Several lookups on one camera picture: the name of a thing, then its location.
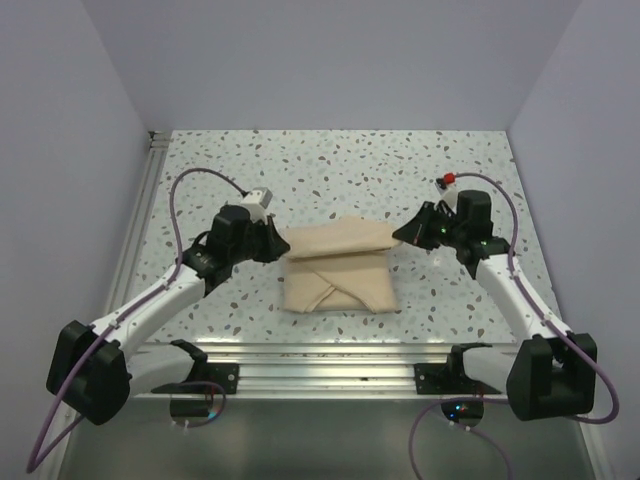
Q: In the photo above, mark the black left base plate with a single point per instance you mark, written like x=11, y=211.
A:
x=226, y=375

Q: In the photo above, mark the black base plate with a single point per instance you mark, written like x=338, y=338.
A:
x=438, y=379
x=226, y=375

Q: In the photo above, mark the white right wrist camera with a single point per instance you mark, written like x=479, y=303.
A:
x=446, y=186

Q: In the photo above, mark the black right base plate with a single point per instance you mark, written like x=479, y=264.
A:
x=438, y=379

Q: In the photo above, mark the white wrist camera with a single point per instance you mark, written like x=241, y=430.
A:
x=257, y=201
x=446, y=186

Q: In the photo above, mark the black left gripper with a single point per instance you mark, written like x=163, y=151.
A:
x=276, y=247

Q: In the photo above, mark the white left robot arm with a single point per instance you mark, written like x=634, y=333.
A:
x=96, y=368

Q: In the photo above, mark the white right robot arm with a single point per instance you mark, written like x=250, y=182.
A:
x=552, y=374

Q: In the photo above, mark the beige cloth mat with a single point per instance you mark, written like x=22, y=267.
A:
x=339, y=266

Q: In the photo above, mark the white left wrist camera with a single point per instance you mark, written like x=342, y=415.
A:
x=257, y=201

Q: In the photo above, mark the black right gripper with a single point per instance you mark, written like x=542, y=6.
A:
x=417, y=230

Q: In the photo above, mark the aluminium rail frame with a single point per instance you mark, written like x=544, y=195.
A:
x=317, y=177

